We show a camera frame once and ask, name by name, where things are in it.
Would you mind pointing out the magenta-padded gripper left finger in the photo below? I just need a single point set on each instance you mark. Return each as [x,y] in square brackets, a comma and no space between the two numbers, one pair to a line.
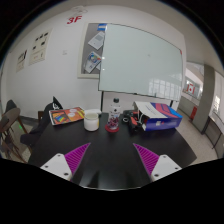
[63,165]

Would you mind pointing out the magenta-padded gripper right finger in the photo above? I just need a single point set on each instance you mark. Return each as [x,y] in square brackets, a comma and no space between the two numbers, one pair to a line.
[160,166]

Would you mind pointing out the black bag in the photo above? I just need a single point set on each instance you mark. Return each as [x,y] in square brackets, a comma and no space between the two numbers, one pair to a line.
[41,125]

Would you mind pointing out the orange colourful printed box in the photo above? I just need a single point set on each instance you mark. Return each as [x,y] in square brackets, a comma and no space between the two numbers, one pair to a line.
[66,116]

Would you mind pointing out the blue and white cardboard box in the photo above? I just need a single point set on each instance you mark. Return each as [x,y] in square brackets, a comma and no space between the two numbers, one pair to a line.
[161,116]

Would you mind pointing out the white cup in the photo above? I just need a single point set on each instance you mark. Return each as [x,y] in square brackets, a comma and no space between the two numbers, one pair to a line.
[91,121]

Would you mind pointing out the red and black power tool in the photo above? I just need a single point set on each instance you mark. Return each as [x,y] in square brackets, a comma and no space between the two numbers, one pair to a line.
[131,120]

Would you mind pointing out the red fire extinguisher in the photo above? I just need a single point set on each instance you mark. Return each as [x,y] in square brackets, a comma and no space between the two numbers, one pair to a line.
[193,113]

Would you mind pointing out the dark chair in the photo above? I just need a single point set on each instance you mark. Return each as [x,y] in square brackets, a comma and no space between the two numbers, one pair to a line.
[10,130]

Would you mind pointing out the large whiteboard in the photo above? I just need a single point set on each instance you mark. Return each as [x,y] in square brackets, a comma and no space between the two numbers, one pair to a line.
[140,60]

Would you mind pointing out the grey notice board with papers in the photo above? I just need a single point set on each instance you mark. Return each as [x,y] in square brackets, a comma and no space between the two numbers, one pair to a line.
[90,53]

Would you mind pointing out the small white wall poster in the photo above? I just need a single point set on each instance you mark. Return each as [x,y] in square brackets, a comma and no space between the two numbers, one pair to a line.
[21,60]

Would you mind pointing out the large white wall poster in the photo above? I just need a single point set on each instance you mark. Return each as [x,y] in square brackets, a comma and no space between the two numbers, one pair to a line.
[40,46]

